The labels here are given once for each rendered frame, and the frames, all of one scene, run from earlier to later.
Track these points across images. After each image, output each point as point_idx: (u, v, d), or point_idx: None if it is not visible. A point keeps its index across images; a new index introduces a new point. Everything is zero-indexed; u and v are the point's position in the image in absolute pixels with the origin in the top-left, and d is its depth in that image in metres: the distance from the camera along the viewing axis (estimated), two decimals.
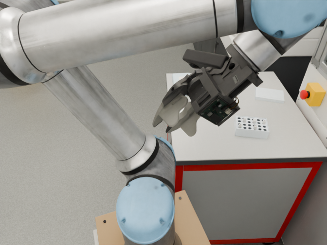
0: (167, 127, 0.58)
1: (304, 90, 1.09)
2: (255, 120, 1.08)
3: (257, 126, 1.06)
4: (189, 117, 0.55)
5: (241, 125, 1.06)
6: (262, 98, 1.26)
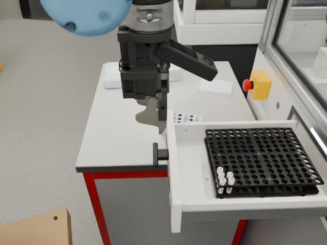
0: (162, 129, 0.55)
1: (246, 79, 0.89)
2: (186, 117, 0.88)
3: None
4: (154, 112, 0.52)
5: None
6: (206, 91, 1.06)
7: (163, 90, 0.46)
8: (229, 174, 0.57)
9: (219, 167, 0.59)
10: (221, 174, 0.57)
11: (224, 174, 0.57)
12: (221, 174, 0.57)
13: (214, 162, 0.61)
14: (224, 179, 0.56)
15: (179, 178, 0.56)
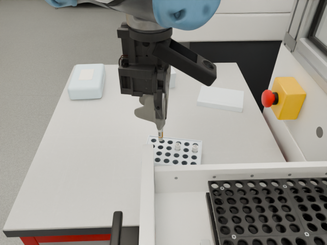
0: (162, 125, 0.56)
1: (268, 91, 0.60)
2: (178, 146, 0.59)
3: None
4: (153, 109, 0.52)
5: None
6: (208, 103, 0.77)
7: (158, 91, 0.46)
8: None
9: None
10: None
11: None
12: None
13: None
14: None
15: None
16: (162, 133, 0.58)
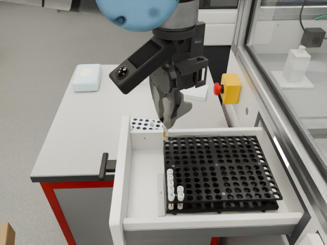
0: (162, 122, 0.57)
1: (216, 83, 0.84)
2: (152, 122, 0.83)
3: (170, 179, 0.54)
4: (165, 97, 0.55)
5: (131, 128, 0.81)
6: None
7: None
8: (179, 189, 0.52)
9: (169, 181, 0.54)
10: (171, 188, 0.52)
11: (173, 188, 0.52)
12: (171, 189, 0.52)
13: (166, 175, 0.57)
14: (172, 194, 0.51)
15: (123, 193, 0.51)
16: None
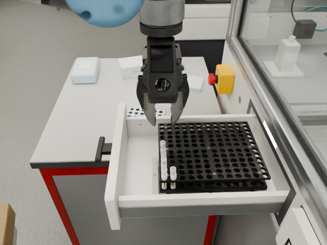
0: (155, 123, 0.57)
1: (211, 74, 0.87)
2: None
3: (163, 160, 0.57)
4: None
5: (161, 143, 0.61)
6: None
7: (137, 77, 0.49)
8: (172, 169, 0.55)
9: (162, 162, 0.56)
10: (164, 168, 0.55)
11: (166, 168, 0.55)
12: (164, 169, 0.55)
13: (160, 157, 0.59)
14: (166, 174, 0.54)
15: (118, 172, 0.54)
16: None
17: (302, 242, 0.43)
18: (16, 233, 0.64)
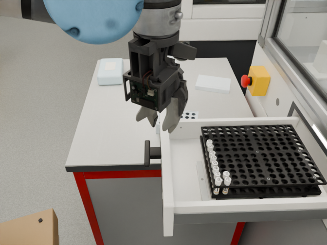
0: (170, 127, 0.56)
1: (245, 75, 0.86)
2: (207, 140, 0.61)
3: (215, 165, 0.55)
4: (170, 112, 0.51)
5: (209, 147, 0.59)
6: (203, 87, 1.03)
7: (185, 83, 0.48)
8: (226, 174, 0.53)
9: (214, 166, 0.55)
10: (217, 173, 0.54)
11: (219, 173, 0.54)
12: (217, 174, 0.53)
13: (209, 161, 0.58)
14: (220, 179, 0.52)
15: (171, 177, 0.53)
16: None
17: None
18: (58, 238, 0.62)
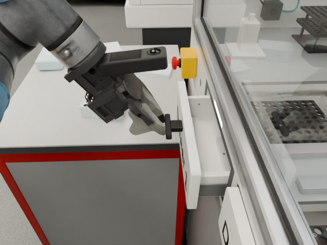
0: (164, 129, 0.55)
1: (173, 57, 0.83)
2: None
3: None
4: (143, 119, 0.53)
5: None
6: (143, 72, 1.00)
7: (127, 100, 0.47)
8: None
9: None
10: None
11: None
12: None
13: None
14: None
15: (195, 148, 0.51)
16: None
17: (233, 222, 0.40)
18: None
